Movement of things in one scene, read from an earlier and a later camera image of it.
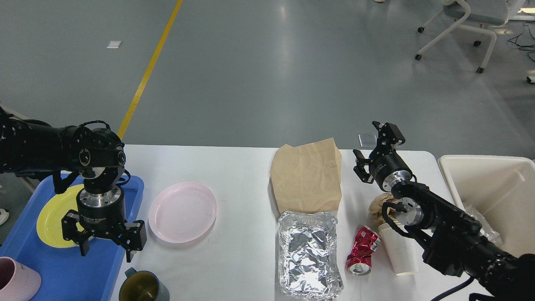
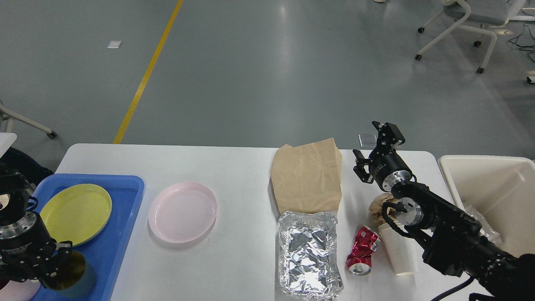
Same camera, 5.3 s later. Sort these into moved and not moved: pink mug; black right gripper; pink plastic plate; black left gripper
Moved: black left gripper
Not moved: pink mug; black right gripper; pink plastic plate
